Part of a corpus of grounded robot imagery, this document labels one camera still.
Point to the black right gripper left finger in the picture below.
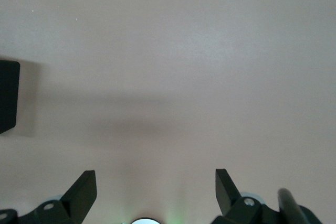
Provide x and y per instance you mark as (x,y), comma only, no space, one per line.
(76,195)

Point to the black plastic box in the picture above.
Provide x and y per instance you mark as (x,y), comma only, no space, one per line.
(8,95)

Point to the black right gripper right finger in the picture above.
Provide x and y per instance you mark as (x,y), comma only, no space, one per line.
(228,195)

